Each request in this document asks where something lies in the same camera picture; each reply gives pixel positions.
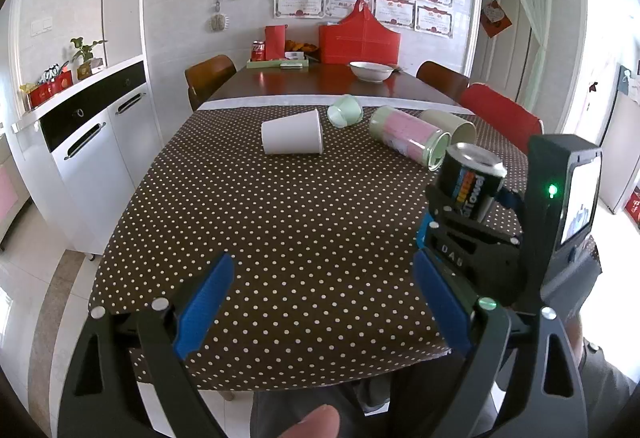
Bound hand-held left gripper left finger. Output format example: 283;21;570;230
57;252;236;438

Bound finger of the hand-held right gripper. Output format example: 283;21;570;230
417;185;454;250
496;187;526;217

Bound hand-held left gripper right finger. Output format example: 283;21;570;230
413;249;589;438

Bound black drink can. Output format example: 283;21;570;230
437;143;508;222

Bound person's right forearm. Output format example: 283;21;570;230
564;317;640;438

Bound pink and green cup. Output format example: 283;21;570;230
368;106;452;170

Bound cream cup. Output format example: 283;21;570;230
419;109;478;145

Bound small light green cup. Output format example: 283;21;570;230
327;94;365;128

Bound white paper cup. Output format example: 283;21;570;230
261;108;325;155

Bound person's left hand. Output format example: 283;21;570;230
279;405;342;438

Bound red chair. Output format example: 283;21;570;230
458;83;544;155

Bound person's legs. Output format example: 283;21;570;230
249;360;453;438

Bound brown polka dot tablecloth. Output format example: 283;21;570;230
89;97;599;392

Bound brown wooden chair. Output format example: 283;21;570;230
184;55;238;112
416;61;471;102

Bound white bowl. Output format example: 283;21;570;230
349;61;396;83

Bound wooden dining table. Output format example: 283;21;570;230
206;60;464;112

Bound large red bag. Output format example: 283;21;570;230
318;0;402;66

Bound red door ornament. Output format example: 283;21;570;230
479;0;514;38

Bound white and black cabinet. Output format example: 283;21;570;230
10;57;164;262

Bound green tray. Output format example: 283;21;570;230
245;58;309;70

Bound white appliance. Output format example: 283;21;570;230
0;118;32;251

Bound small red box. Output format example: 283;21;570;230
264;25;287;62

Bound red gift boxes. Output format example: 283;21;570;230
19;66;74;110

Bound potted green plant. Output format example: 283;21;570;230
69;37;109;80

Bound hanging brush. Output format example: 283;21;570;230
208;2;231;34

